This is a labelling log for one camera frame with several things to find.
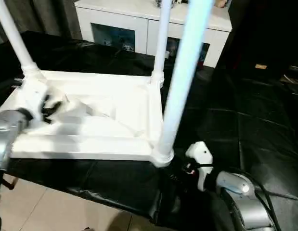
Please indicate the white cabinet with glass doors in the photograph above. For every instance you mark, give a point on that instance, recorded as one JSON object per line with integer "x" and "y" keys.
{"x": 115, "y": 17}

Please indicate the black work mat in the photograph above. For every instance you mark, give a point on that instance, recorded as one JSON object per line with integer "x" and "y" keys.
{"x": 115, "y": 183}

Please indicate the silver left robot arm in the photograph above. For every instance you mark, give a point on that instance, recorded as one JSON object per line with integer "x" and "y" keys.
{"x": 6, "y": 130}

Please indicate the small yellow tag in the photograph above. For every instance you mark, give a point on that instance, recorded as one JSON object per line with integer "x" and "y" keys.
{"x": 261, "y": 66}

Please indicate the grey curtain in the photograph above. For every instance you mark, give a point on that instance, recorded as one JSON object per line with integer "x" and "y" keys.
{"x": 47, "y": 17}

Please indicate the white plastic table leg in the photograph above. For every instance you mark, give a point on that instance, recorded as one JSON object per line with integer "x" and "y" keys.
{"x": 185, "y": 72}
{"x": 14, "y": 33}
{"x": 161, "y": 38}

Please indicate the small grey object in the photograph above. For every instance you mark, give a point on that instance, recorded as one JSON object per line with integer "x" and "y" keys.
{"x": 172, "y": 2}

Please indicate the black stand leg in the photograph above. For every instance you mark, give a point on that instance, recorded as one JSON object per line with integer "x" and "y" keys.
{"x": 8, "y": 183}

